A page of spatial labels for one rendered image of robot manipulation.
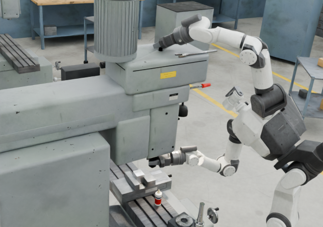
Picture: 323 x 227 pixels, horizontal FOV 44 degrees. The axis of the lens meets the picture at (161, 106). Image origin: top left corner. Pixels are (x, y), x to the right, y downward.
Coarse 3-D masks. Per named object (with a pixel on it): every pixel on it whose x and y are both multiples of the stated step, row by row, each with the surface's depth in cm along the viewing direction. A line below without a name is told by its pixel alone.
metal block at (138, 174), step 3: (135, 171) 250; (138, 171) 250; (141, 171) 251; (135, 174) 248; (138, 174) 248; (141, 174) 248; (144, 174) 248; (135, 177) 248; (138, 177) 247; (141, 177) 248; (138, 180) 248; (141, 180) 249
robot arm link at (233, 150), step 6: (228, 144) 240; (234, 144) 236; (240, 144) 236; (228, 150) 240; (234, 150) 238; (240, 150) 239; (222, 156) 248; (228, 156) 241; (234, 156) 239; (228, 162) 242; (234, 162) 240; (228, 168) 239; (234, 168) 241; (228, 174) 242
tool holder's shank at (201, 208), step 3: (201, 204) 190; (204, 204) 190; (201, 207) 190; (201, 210) 191; (201, 213) 191; (198, 216) 193; (201, 216) 192; (198, 219) 193; (201, 219) 193; (198, 222) 194; (201, 222) 195
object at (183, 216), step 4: (184, 212) 212; (176, 216) 209; (180, 216) 207; (184, 216) 207; (188, 216) 207; (168, 220) 206; (172, 220) 206; (176, 220) 204; (180, 220) 204; (184, 220) 206; (188, 220) 205; (192, 220) 205; (168, 224) 206; (172, 224) 203; (176, 224) 203; (180, 224) 202; (184, 224) 202; (188, 224) 202; (192, 224) 204
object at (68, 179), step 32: (0, 160) 163; (32, 160) 164; (64, 160) 170; (96, 160) 179; (0, 192) 160; (32, 192) 168; (64, 192) 177; (96, 192) 187; (0, 224) 168; (32, 224) 175; (64, 224) 185; (96, 224) 195
